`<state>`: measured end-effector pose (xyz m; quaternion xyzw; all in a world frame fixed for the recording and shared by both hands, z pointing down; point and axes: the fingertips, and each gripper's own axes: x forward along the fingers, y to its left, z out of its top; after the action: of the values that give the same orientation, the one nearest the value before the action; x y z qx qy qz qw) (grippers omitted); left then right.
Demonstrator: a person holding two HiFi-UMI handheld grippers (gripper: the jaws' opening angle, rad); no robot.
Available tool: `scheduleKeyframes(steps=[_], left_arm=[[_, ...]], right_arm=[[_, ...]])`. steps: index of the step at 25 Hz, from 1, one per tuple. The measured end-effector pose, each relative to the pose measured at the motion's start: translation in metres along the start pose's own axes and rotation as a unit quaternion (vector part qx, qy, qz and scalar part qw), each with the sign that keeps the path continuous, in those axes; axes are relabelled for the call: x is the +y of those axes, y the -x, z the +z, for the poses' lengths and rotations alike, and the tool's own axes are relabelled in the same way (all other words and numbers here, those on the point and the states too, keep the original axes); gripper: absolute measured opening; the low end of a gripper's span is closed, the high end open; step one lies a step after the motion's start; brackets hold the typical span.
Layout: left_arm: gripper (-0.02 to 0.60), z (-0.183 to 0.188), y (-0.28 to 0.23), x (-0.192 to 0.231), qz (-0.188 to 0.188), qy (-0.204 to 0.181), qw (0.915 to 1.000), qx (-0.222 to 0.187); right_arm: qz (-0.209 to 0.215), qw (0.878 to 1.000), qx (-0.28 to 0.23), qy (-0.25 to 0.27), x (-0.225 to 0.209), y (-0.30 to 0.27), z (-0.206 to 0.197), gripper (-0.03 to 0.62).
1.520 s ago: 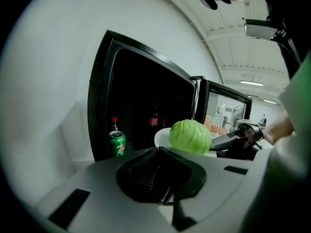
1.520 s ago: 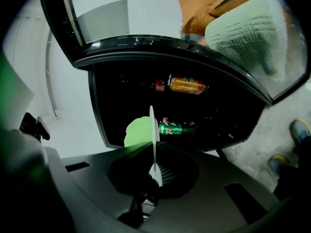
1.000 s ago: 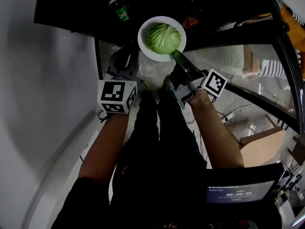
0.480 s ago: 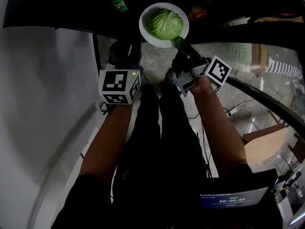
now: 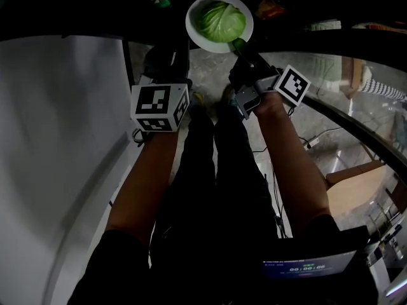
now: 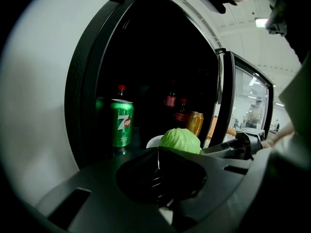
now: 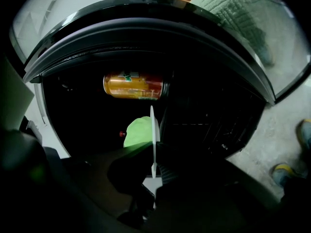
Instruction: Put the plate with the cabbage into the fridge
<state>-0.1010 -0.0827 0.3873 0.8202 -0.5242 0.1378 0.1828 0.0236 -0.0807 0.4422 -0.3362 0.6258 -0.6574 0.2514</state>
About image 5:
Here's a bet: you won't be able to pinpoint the person's left shoe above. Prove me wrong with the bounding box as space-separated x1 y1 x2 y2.
190 91 205 108

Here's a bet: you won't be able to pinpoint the black monitor screen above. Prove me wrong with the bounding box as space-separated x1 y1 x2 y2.
261 248 359 281

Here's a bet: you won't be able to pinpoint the person's right shoe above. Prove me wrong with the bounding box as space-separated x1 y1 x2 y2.
221 86 238 116

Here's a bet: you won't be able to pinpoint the black white striped fabric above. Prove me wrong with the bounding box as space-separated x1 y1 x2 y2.
359 74 407 103

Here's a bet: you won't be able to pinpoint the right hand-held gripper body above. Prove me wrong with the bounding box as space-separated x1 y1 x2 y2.
228 54 312 121

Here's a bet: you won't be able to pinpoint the orange snack packet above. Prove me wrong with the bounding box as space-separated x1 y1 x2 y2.
256 0 287 20

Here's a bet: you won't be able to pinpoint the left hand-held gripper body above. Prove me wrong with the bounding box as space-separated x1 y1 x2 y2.
130 41 193 133

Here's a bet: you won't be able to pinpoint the black floor cable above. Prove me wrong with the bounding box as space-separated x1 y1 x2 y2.
298 126 345 149

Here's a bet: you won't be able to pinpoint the light wooden chair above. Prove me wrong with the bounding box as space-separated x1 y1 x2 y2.
324 159 396 218

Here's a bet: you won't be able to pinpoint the person's right forearm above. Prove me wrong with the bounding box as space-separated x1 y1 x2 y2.
253 91 335 235

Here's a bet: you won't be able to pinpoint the white round plate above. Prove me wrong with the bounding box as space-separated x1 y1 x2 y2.
185 0 254 54

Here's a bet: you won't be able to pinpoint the person's black trousers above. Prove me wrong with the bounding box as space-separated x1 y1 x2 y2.
151 104 281 238

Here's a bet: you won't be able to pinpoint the green cabbage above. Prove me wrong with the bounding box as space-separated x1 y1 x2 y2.
194 1 247 43

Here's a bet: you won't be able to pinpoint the person's black shirt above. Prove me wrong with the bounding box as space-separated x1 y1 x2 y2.
66 213 380 305

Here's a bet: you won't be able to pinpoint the person's left forearm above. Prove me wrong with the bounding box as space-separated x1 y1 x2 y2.
106 130 179 248

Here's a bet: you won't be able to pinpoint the person's shoe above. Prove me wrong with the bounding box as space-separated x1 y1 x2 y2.
190 91 205 108
221 86 238 116

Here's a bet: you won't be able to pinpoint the black looped cable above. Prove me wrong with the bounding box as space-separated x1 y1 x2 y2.
131 128 151 148

